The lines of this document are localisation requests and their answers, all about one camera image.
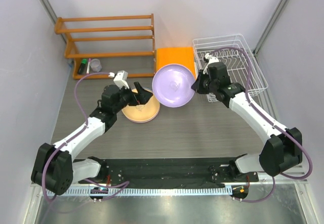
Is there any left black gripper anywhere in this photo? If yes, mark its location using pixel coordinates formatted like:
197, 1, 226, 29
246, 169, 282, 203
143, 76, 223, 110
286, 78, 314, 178
113, 82, 152, 114

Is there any yellow plate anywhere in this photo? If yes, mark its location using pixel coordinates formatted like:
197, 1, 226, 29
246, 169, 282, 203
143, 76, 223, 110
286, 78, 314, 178
121, 87, 160, 122

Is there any pink plate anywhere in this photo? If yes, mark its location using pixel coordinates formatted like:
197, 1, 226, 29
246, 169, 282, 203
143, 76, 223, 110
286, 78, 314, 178
126, 102, 161, 124

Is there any purple plate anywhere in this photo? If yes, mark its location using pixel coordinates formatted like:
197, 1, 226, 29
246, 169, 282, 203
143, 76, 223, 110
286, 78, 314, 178
152, 64, 195, 108

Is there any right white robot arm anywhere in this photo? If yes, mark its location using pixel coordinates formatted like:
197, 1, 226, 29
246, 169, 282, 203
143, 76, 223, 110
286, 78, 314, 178
191, 61, 304, 181

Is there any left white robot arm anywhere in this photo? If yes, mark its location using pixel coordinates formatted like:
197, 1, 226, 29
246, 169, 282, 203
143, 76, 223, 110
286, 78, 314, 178
31, 82, 153, 195

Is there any wooden shelf rack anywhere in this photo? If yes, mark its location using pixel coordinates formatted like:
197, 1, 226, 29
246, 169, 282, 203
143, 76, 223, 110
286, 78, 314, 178
54, 14, 156, 80

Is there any orange folder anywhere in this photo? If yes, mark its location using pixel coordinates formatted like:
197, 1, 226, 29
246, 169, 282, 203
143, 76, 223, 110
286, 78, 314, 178
156, 47, 196, 77

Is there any clear plastic cup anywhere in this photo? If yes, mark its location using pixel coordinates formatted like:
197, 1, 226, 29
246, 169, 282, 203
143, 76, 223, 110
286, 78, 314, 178
90, 59, 102, 72

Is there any pink white marker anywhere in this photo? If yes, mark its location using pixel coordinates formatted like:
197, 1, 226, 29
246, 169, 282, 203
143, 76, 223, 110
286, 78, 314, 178
86, 58, 92, 75

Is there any green highlighter marker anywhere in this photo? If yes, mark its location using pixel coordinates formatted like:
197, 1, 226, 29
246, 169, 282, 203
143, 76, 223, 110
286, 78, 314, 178
77, 59, 87, 75

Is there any left controller board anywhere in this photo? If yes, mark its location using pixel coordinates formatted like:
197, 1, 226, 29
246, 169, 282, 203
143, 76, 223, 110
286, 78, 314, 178
89, 187, 109, 203

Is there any controller board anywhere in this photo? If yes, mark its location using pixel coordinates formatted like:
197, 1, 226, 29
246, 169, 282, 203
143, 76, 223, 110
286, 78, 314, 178
230, 186, 249, 202
89, 187, 109, 203

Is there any right controller board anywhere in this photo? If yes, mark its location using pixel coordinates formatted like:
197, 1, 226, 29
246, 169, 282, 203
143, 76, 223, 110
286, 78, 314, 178
230, 186, 249, 202

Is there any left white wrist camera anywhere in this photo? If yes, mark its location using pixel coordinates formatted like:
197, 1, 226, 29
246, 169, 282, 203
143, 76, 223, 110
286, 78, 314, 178
108, 70, 130, 89

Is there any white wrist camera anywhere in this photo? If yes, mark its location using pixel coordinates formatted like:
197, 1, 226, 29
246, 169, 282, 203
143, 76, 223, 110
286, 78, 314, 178
203, 53, 220, 69
108, 70, 130, 89

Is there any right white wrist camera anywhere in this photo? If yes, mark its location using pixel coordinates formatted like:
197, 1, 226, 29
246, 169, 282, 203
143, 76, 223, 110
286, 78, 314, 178
203, 53, 220, 69

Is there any white wire dish rack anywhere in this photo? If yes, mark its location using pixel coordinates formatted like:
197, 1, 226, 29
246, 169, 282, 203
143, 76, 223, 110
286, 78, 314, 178
192, 34, 268, 105

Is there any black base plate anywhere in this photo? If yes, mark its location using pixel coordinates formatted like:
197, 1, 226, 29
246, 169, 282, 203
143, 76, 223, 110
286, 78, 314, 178
92, 157, 259, 189

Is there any perforated cable duct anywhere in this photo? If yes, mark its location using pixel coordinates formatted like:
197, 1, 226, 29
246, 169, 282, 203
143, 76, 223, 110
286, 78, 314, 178
62, 186, 232, 197

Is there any aluminium frame rail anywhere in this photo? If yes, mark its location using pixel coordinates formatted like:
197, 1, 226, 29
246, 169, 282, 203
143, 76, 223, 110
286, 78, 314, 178
258, 165, 308, 184

